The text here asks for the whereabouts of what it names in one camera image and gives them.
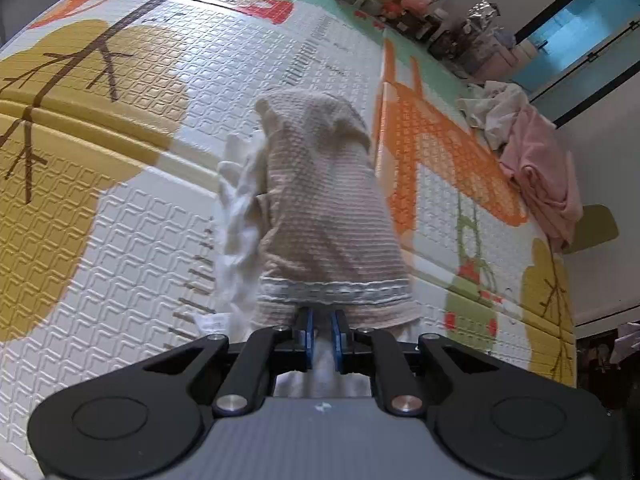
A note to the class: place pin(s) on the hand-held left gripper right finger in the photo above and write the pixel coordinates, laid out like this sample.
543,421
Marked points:
338,342

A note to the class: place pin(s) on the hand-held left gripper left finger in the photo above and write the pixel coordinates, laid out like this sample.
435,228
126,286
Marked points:
306,342

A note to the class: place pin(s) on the white fleece pants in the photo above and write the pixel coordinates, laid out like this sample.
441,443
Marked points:
240,240

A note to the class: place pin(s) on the colourful play mat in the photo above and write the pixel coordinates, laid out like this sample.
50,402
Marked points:
125,210

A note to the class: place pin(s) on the pink fleece garment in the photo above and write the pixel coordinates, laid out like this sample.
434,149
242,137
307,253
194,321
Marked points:
540,170

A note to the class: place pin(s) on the dark household clutter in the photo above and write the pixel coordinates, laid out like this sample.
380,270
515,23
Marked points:
620,345

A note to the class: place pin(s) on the olive green chair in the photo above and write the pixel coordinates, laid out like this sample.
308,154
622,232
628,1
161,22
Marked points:
597,225

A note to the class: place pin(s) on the white floral garment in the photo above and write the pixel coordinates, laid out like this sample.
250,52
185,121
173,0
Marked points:
500,105

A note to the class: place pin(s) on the pink tumbler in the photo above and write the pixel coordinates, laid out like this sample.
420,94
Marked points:
497,62

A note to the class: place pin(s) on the dark floral gift bag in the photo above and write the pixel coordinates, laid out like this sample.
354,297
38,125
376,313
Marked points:
481,25

